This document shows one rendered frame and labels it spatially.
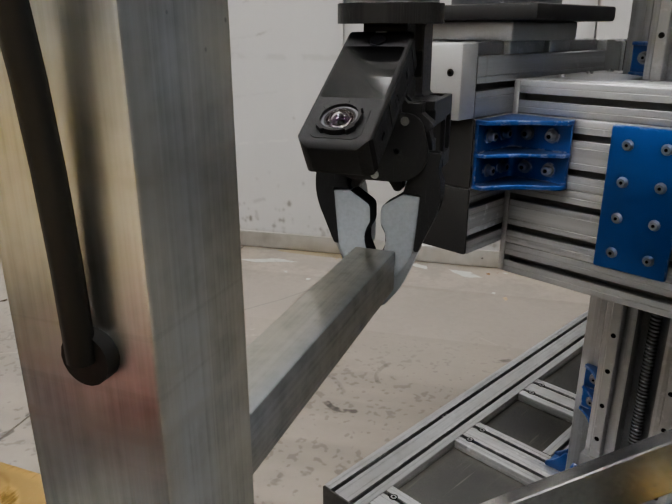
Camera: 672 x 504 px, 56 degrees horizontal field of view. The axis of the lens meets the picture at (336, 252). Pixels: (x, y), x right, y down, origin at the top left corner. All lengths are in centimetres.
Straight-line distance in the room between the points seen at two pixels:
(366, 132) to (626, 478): 23
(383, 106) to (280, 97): 258
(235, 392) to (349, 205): 31
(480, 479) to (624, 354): 40
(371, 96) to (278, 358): 16
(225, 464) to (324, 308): 21
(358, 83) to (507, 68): 50
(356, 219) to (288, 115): 250
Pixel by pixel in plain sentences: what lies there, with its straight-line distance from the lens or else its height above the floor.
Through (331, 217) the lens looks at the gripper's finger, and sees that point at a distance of 46.
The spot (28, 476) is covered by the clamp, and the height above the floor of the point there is 87.
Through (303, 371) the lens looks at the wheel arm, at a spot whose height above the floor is 85.
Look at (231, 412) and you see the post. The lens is 16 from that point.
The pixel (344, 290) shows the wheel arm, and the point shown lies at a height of 86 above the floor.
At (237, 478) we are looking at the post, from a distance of 17.
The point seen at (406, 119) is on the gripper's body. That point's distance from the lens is 43.
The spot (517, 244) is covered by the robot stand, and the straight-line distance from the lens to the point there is 93.
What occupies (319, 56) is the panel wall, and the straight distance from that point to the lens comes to 287.
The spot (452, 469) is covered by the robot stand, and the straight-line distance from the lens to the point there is 131.
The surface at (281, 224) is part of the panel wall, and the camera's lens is 307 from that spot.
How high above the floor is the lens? 101
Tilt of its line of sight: 19 degrees down
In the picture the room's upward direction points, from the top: straight up
